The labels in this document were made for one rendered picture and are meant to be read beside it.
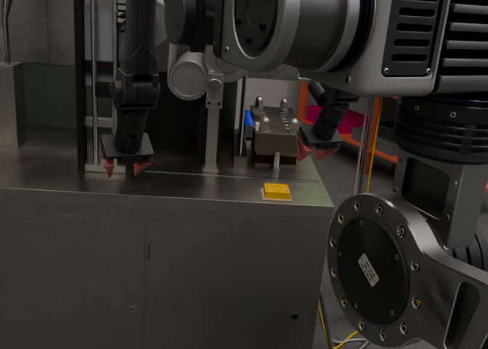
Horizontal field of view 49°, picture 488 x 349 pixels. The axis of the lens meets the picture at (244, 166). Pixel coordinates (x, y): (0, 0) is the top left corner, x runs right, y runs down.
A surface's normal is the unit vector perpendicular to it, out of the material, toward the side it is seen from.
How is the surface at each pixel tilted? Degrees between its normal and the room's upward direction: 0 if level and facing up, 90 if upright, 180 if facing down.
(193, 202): 90
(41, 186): 0
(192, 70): 90
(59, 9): 90
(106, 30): 90
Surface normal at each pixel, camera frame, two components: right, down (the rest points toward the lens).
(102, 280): 0.03, 0.33
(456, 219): 0.44, 0.32
